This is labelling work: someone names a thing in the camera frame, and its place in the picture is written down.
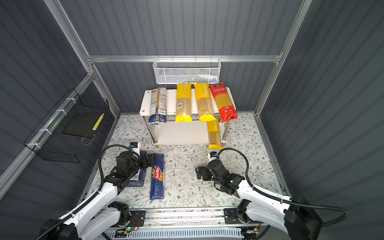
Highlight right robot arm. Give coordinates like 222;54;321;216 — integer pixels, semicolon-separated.
195;148;349;240

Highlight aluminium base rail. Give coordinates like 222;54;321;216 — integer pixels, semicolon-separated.
61;205;305;232

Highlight yellow Pastatime spaghetti bag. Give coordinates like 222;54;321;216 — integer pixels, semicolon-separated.
207;117;223;150

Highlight floral table mat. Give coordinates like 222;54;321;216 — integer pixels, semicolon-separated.
102;112;282;209

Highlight clear blue spaghetti bag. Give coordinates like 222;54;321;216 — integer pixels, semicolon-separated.
149;87;167;125

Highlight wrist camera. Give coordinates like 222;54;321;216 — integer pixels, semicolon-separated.
207;152;219;162
129;142;141;156

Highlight dark blue pasta box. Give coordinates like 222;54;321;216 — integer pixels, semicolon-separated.
128;151;147;187

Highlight blue Barilla spaghetti box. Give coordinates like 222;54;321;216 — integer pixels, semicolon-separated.
150;154;165;200

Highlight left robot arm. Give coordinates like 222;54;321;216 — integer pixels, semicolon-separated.
37;142;156;240

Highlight yellow marker pen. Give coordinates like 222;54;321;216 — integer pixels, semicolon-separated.
92;113;105;131

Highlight black wire basket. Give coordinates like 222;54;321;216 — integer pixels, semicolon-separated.
24;91;110;164

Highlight yellow spaghetti bag label up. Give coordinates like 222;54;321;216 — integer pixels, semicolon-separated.
175;83;192;123

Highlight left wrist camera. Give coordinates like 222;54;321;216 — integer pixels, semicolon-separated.
129;142;141;156

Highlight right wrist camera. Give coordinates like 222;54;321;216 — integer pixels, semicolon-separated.
207;152;219;162

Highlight white two-tier shelf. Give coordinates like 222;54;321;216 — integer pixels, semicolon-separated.
140;88;233;146

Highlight pens in white basket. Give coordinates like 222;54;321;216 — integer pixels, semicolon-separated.
177;74;219;84

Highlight red spaghetti bag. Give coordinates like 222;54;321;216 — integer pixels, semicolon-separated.
209;83;238;122

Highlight white wire mesh basket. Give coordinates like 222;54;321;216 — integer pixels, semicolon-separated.
153;59;222;85

